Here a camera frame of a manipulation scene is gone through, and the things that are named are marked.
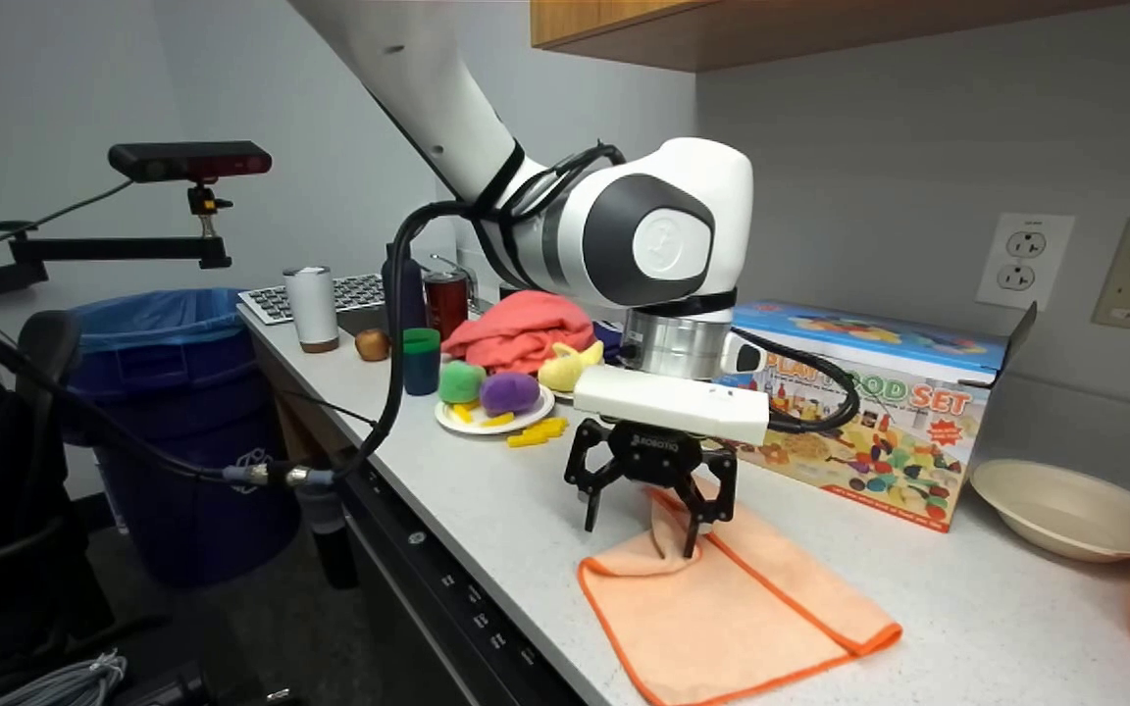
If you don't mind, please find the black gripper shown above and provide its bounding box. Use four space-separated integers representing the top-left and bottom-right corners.
563 417 742 560

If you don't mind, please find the orange microfibre cloth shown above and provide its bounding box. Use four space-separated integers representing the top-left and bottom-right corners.
572 485 908 706

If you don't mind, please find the coral red cloth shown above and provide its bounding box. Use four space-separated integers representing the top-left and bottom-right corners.
440 287 601 381

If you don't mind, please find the yellow toy fry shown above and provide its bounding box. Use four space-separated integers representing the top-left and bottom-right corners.
504 411 572 451

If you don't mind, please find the yellow plush toy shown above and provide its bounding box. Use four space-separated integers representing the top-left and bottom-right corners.
534 339 608 399

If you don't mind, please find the purple plush ball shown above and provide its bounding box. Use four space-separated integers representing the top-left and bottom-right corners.
479 368 544 421

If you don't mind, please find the white paper plate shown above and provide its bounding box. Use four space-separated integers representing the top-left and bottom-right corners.
431 383 557 441

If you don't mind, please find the green plush pear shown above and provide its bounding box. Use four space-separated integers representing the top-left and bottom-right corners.
434 356 491 411

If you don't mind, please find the blue toy food set box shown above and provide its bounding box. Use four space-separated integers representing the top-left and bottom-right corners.
718 301 1045 536

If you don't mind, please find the green and blue can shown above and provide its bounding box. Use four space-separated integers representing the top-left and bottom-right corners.
399 326 442 399

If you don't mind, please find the red tumbler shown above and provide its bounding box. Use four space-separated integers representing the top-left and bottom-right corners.
419 268 476 341

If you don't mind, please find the small brown object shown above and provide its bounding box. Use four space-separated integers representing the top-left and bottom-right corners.
351 326 394 366

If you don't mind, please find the white cup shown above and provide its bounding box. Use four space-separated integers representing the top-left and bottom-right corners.
281 262 346 355

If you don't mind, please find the cream bowl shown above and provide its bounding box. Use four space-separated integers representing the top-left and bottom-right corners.
964 454 1130 565

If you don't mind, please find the blue trash bin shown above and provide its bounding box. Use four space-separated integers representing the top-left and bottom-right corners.
59 287 302 587

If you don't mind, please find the wooden upper cabinet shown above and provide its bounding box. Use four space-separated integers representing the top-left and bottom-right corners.
526 0 1130 73

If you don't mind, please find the black chair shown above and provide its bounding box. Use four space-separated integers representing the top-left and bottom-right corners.
0 305 208 706

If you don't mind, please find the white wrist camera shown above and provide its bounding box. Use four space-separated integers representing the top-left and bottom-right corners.
569 360 772 451

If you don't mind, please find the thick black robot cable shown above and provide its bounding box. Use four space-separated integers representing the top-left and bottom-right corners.
0 139 628 593

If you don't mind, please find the white wall outlet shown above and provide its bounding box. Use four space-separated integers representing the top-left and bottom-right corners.
975 207 1081 314

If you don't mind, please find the black exterior camera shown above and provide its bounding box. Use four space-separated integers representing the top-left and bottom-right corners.
107 139 275 185

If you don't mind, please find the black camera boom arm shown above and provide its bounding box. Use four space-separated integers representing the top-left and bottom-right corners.
0 175 236 314

